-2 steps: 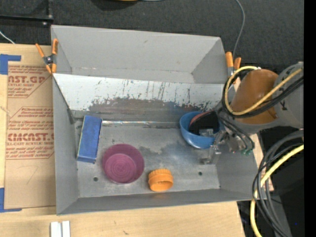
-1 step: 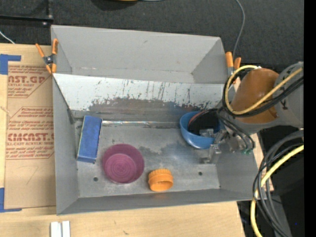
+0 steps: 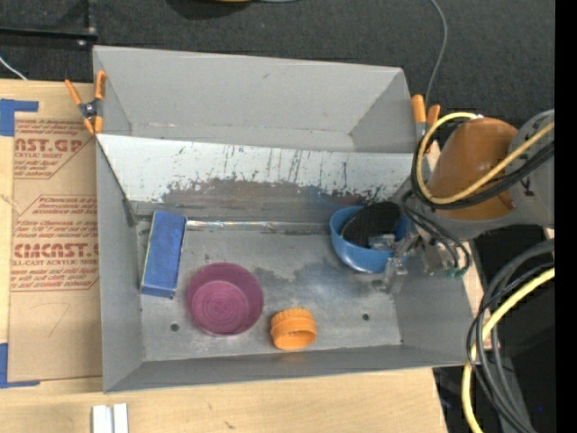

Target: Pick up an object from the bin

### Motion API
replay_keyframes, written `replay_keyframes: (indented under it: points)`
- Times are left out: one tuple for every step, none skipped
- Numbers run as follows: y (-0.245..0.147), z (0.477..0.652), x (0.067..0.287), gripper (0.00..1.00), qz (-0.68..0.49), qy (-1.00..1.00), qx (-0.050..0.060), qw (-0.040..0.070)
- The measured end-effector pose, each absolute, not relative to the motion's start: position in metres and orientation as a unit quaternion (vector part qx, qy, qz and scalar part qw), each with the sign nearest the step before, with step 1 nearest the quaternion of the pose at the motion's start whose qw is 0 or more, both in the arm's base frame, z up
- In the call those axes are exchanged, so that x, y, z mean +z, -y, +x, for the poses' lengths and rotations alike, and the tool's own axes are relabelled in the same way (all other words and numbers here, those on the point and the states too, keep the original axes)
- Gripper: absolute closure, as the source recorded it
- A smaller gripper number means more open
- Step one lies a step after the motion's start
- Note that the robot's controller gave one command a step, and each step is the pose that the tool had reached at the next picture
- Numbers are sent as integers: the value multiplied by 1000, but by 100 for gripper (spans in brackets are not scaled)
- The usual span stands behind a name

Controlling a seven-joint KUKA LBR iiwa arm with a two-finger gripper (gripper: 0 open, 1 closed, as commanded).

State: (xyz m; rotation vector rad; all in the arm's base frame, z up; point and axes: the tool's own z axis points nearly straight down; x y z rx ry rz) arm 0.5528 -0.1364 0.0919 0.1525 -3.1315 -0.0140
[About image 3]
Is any orange ribbed cup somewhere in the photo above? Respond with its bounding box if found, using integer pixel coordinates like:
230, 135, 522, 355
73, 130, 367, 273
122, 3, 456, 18
270, 307, 318, 352

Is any brown cardboard board red print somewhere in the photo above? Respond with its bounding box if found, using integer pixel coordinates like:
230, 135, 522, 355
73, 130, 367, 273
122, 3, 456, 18
0, 78, 105, 390

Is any blue flat block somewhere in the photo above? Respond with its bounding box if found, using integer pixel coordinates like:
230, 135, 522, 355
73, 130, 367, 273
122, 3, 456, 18
139, 209, 188, 299

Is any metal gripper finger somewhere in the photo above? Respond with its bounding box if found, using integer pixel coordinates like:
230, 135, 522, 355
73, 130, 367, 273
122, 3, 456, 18
368, 234, 399, 251
380, 249, 409, 294

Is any grey metal bin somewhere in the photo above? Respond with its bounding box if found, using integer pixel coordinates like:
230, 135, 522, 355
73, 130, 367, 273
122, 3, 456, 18
92, 45, 475, 394

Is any purple round bowl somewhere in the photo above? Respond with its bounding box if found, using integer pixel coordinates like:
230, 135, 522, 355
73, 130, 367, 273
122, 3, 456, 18
185, 262, 266, 337

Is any blue bowl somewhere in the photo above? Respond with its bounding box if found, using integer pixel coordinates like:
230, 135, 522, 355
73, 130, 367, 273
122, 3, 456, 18
328, 204, 414, 275

